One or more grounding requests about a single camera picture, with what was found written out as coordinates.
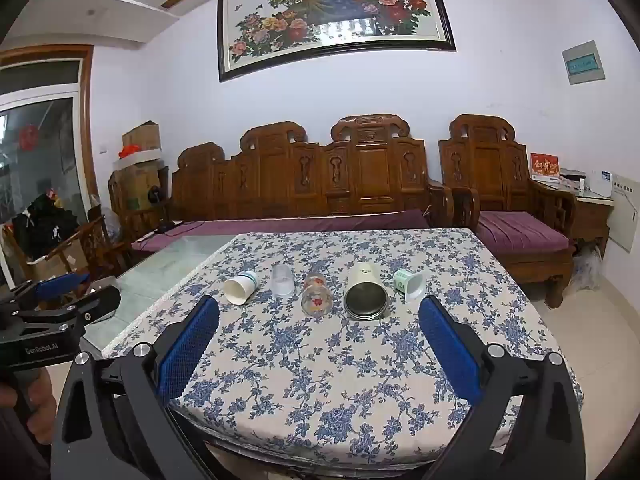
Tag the orange cloth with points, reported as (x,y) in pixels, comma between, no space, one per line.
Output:
(129,151)

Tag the carved wooden sofa bench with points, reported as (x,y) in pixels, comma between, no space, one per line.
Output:
(310,175)

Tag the white paper cup teal print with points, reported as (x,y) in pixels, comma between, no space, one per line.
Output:
(240,288)

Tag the white wall cabinet panel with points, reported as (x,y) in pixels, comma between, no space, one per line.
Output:
(625,212)

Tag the wooden side table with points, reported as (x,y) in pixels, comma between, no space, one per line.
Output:
(592,220)

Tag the red desk calendar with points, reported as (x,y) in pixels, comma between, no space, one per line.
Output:
(544,166)

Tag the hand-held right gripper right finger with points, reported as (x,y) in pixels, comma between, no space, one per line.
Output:
(450,352)

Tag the carved wooden armchair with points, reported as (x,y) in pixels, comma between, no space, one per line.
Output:
(490,170)

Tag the blue floral tablecloth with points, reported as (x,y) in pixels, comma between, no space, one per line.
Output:
(310,360)

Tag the wooden framed glass door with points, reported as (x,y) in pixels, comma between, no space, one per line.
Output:
(45,160)

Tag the black desk fan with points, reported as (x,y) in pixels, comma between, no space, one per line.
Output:
(156,195)

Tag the glass cup red print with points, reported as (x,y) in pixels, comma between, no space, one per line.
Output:
(317,297)

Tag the long purple seat cushion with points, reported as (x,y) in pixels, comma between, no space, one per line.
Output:
(300,222)

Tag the person's left hand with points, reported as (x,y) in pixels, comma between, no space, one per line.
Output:
(30,392)

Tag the clear plastic cup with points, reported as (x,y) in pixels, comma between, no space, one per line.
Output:
(283,281)

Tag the framed peacock flower painting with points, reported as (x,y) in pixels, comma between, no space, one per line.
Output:
(330,10)

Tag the large cardboard box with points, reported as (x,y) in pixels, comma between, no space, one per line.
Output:
(137,187)

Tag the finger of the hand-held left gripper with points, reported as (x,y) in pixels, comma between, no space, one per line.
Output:
(62,282)
(90,305)

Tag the small green white cup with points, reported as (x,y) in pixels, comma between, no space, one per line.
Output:
(407,282)

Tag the wooden chair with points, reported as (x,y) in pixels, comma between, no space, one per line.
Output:
(102,245)

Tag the brown cardboard box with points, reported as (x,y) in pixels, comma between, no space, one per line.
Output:
(142,136)

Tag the clear plastic bag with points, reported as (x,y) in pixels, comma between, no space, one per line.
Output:
(586,267)

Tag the black bag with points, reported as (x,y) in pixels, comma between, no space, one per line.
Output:
(45,230)

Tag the red window ornament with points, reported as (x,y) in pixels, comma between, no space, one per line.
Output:
(30,136)

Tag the grey wall electrical panel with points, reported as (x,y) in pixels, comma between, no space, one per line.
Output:
(583,62)

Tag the square purple seat cushion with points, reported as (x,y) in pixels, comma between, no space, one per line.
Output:
(520,232)

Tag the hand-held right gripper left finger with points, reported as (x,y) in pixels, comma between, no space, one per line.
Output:
(190,345)

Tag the white box blue label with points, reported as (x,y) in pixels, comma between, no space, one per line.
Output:
(602,182)

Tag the cream metal tumbler cup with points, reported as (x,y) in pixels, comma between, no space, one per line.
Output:
(366,285)

